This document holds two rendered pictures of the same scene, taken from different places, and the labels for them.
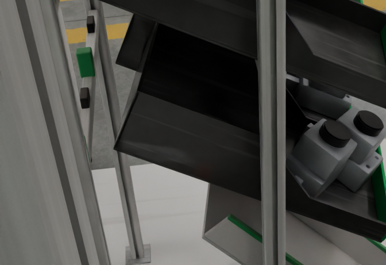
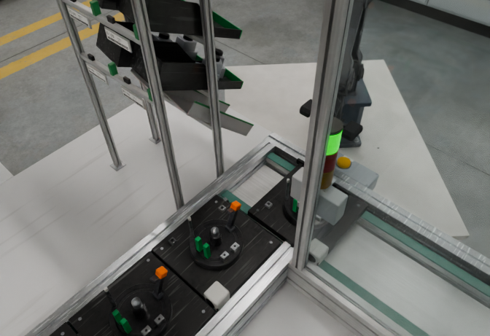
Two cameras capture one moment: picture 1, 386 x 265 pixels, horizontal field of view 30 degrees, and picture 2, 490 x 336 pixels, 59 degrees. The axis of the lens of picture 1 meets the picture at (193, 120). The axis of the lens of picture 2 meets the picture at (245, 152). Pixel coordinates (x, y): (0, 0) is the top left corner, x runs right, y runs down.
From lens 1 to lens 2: 0.60 m
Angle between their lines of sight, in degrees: 35
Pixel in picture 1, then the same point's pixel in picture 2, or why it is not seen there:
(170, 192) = not seen: hidden behind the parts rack
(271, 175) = (212, 75)
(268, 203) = (214, 86)
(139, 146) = (164, 85)
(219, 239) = (192, 113)
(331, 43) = not seen: hidden behind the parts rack
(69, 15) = not seen: outside the picture
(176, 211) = (118, 142)
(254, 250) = (203, 111)
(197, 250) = (141, 150)
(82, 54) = (112, 65)
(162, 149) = (172, 83)
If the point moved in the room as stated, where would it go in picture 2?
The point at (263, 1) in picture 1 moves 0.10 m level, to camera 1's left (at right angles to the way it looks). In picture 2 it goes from (207, 12) to (172, 29)
